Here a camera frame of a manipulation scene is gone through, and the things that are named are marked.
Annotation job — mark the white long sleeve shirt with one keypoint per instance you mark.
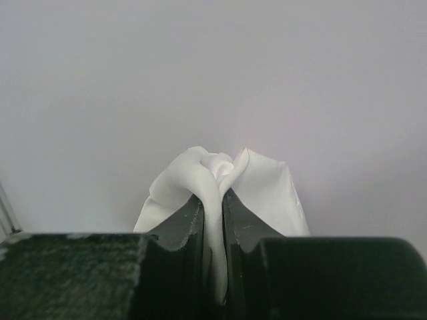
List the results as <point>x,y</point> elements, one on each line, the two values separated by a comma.
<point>262,184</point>

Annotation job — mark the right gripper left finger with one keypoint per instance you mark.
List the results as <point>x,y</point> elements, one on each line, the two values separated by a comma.
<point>171,269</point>

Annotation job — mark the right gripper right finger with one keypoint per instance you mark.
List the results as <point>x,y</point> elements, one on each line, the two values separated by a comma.
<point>257,268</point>

